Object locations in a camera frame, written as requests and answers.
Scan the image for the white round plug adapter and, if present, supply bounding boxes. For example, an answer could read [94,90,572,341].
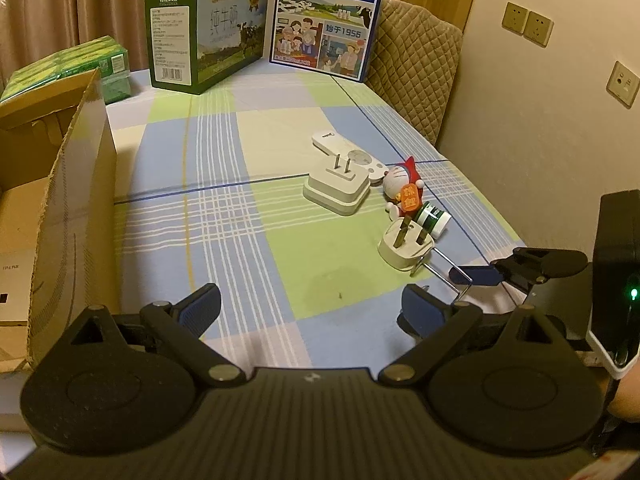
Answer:
[377,217,433,272]

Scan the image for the cardboard box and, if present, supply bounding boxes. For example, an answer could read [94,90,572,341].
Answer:
[0,67,118,373]

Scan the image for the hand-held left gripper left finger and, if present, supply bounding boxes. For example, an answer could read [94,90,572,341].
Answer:
[60,282,247,390]

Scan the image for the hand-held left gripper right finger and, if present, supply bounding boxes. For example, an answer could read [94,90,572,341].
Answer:
[377,282,568,388]

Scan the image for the person's right hand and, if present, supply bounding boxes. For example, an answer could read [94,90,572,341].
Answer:
[607,360,640,421]

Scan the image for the silver router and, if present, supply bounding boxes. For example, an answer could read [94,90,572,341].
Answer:
[0,255,38,328]

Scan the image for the green shrink-wrapped pack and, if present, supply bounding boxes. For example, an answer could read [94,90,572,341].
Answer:
[0,35,133,106]

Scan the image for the white remote control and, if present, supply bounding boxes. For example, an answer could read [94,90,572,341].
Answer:
[311,131,388,183]

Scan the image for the blue cat figurine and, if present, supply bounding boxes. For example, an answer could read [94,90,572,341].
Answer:
[382,156,425,218]

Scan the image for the green milk carton box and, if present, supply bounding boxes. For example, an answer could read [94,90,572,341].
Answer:
[144,0,271,96]

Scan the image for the blue milk carton box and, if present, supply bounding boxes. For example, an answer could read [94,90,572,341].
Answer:
[269,0,391,83]

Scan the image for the small green white bottle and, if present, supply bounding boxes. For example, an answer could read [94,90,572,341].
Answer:
[415,201,452,242]

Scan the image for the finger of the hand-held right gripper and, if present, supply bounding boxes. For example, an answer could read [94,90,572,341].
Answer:
[449,247,589,288]

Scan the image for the white square power adapter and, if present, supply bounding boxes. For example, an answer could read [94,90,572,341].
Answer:
[303,152,371,217]

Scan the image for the metal binder clip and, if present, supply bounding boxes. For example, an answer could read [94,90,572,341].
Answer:
[410,247,473,306]

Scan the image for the beige round-hole wall socket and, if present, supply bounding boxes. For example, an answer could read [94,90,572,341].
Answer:
[606,61,640,108]

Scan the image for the quilted chair back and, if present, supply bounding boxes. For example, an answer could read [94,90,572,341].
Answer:
[367,0,463,146]

